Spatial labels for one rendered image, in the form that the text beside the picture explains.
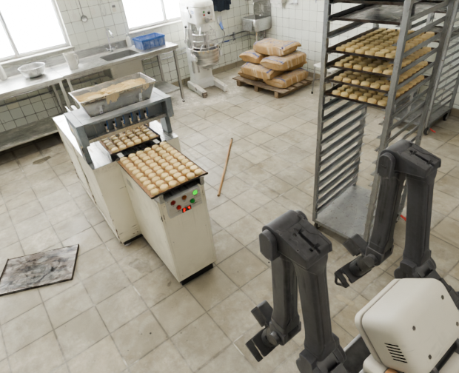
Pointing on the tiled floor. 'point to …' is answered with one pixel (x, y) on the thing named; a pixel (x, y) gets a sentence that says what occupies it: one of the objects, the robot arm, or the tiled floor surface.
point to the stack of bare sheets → (37, 270)
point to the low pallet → (273, 86)
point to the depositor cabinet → (109, 180)
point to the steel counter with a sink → (129, 55)
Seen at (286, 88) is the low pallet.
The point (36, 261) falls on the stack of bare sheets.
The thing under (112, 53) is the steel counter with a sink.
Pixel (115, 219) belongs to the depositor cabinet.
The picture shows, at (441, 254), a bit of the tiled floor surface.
